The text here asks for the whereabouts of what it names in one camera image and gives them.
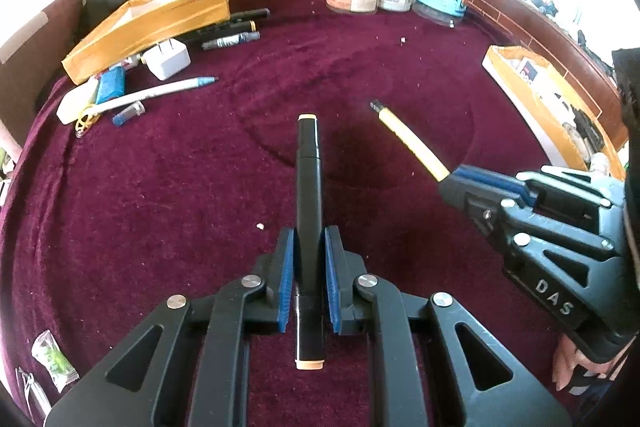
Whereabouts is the grey blue marker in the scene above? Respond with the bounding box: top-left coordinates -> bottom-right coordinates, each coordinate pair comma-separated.
201,32 -> 261,51

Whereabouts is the maroon velvet tablecloth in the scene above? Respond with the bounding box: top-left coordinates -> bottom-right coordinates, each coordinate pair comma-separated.
0,0 -> 626,427

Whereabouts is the clear small packet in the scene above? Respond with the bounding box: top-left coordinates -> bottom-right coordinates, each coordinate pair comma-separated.
15,367 -> 53,423

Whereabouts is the white charger plug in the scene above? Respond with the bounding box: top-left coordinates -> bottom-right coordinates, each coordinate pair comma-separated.
141,38 -> 192,81

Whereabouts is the short black marker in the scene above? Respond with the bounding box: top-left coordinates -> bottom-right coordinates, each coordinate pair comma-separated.
220,8 -> 271,26

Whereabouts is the person's right hand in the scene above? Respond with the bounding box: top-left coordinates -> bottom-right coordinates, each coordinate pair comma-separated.
552,335 -> 609,396

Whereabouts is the white pen with blue tip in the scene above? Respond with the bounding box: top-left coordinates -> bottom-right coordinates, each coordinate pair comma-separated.
82,76 -> 219,120

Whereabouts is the long yellow-taped cardboard box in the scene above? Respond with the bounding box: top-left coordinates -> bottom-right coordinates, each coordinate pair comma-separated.
61,0 -> 232,85

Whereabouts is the black pen with gold band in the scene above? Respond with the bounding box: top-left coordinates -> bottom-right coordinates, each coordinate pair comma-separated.
180,20 -> 257,45

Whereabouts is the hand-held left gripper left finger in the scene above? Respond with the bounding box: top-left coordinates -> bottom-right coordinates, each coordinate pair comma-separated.
44,226 -> 295,427

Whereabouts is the yellow-taped cardboard tray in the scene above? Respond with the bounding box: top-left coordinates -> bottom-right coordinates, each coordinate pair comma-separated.
482,45 -> 628,180

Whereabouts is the wooden brick-pattern cabinet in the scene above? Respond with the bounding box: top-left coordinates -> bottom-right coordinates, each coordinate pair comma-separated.
470,0 -> 631,148

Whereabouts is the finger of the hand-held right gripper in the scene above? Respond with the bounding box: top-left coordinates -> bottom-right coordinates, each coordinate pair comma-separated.
456,163 -> 627,208
436,175 -> 624,289

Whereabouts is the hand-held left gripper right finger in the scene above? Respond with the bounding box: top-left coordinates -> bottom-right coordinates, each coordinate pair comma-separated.
324,226 -> 572,427

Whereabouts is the yellow ring charm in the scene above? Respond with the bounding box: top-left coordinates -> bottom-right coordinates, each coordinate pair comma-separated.
75,106 -> 101,138

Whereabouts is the green candy packet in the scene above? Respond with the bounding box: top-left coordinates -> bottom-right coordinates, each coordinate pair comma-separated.
31,329 -> 80,394

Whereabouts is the blue packet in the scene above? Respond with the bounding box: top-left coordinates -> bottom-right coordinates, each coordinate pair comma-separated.
95,66 -> 126,104

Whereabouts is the yellow and black pen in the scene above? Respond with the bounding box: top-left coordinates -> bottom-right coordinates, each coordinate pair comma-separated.
370,101 -> 451,182

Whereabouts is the black marker with beige caps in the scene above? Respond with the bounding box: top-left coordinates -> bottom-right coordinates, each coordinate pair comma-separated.
295,113 -> 327,369

